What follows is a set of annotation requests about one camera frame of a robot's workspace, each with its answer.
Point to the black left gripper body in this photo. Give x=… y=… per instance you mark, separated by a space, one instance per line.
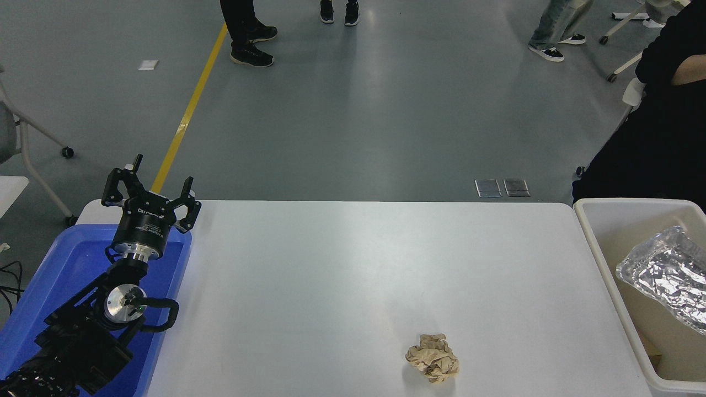
x=144 y=226

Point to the silver foil tray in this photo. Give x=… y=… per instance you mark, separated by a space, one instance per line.
x=670 y=275

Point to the person's forearm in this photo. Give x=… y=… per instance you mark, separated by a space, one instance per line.
x=690 y=69

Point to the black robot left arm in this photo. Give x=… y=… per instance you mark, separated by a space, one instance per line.
x=83 y=342

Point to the metal floor plate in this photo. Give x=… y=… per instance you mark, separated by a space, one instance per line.
x=517 y=187
x=488 y=188

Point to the blue plastic tray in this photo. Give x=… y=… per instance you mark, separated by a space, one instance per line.
x=66 y=264

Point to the small white side table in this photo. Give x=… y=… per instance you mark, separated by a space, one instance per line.
x=8 y=190

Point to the grey wheeled chair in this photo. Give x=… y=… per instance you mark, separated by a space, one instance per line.
x=4 y=132

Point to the person on yellow line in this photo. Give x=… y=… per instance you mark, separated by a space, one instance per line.
x=251 y=55

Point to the person with black shoes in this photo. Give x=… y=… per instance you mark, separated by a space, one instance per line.
x=326 y=12

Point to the crumpled tan paper ball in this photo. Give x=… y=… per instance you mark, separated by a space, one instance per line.
x=433 y=358

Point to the person with grey trousers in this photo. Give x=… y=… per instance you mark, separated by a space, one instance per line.
x=551 y=27

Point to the large pale plastic bin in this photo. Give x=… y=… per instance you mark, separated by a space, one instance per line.
x=612 y=231

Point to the white wheeled chair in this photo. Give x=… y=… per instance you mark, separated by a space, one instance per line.
x=629 y=11

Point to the white chair frame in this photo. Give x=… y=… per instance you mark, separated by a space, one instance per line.
x=633 y=91

